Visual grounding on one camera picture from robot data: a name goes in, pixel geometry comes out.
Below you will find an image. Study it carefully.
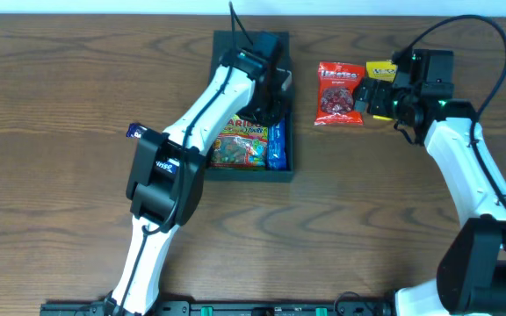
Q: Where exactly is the yellow Hacks candy bag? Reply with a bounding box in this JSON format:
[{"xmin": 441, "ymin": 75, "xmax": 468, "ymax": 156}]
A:
[{"xmin": 365, "ymin": 59, "xmax": 399, "ymax": 122}]

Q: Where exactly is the blue wafer snack wrapper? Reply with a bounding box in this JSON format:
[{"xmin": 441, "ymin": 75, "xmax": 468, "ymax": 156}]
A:
[{"xmin": 266, "ymin": 119, "xmax": 287, "ymax": 170}]

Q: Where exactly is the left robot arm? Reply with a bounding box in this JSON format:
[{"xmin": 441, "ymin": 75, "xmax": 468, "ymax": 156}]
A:
[{"xmin": 104, "ymin": 32, "xmax": 293, "ymax": 315}]

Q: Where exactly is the dark green open box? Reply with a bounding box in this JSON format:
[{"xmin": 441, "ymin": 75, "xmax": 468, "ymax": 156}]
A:
[{"xmin": 205, "ymin": 30, "xmax": 295, "ymax": 183}]

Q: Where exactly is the Dairy Milk chocolate bar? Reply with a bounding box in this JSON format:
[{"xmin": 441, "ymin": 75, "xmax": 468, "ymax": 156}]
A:
[{"xmin": 126, "ymin": 122, "xmax": 148, "ymax": 139}]

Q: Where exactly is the red Hacks candy bag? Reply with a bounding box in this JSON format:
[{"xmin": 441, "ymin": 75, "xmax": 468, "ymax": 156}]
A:
[{"xmin": 314, "ymin": 61, "xmax": 365, "ymax": 126}]

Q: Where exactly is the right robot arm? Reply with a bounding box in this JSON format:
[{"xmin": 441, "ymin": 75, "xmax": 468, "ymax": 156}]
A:
[{"xmin": 353, "ymin": 49, "xmax": 506, "ymax": 315}]

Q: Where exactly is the Haribo Worms Zourr bag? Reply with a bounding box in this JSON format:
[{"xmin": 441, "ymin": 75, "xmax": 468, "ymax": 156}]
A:
[{"xmin": 210, "ymin": 115, "xmax": 268, "ymax": 169}]

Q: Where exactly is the blue Eclipse mints tin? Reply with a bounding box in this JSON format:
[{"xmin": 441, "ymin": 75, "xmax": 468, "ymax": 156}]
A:
[{"xmin": 155, "ymin": 159, "xmax": 179, "ymax": 175}]

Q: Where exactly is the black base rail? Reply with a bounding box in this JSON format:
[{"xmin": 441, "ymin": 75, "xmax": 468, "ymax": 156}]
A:
[{"xmin": 40, "ymin": 299, "xmax": 395, "ymax": 316}]

